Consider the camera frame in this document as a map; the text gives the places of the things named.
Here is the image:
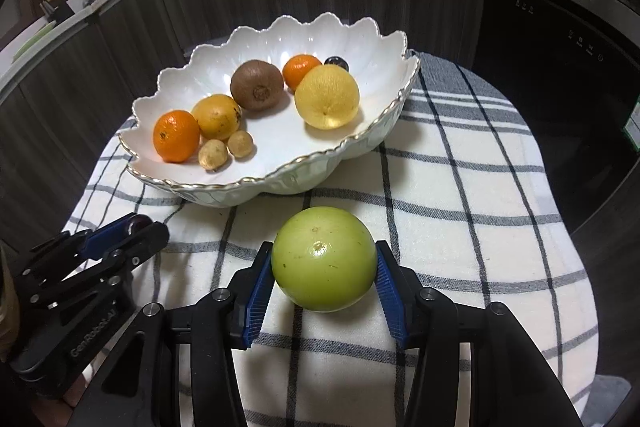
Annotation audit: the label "large orange mandarin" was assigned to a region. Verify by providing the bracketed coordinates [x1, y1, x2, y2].
[152, 109, 200, 162]

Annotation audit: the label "yellow mango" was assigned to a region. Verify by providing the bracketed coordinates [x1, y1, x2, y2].
[191, 94, 241, 141]

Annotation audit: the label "green apple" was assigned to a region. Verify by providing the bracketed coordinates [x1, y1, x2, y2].
[271, 206, 378, 313]

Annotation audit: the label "brown kiwi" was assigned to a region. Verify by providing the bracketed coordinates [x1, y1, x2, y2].
[230, 60, 284, 112]

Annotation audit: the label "small orange mandarin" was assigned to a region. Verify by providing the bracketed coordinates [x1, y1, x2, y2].
[282, 54, 321, 92]

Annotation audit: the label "yellow lemon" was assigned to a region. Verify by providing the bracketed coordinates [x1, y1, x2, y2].
[294, 65, 360, 130]

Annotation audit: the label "dark wood kitchen cabinets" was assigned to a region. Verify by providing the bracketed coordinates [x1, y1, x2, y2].
[1, 0, 639, 249]

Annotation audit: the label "white plaid cloth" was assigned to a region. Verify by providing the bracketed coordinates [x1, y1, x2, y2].
[66, 54, 598, 426]

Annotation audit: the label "white scalloped ceramic bowl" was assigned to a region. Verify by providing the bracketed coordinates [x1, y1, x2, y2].
[118, 12, 420, 208]

